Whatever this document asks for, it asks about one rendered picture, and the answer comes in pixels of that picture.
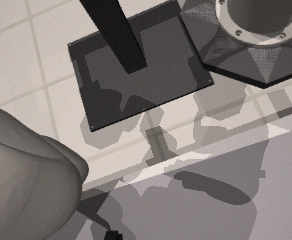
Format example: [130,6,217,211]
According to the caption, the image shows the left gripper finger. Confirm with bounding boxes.
[104,231,123,240]

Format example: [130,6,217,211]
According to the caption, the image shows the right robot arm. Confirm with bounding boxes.
[0,109,89,240]

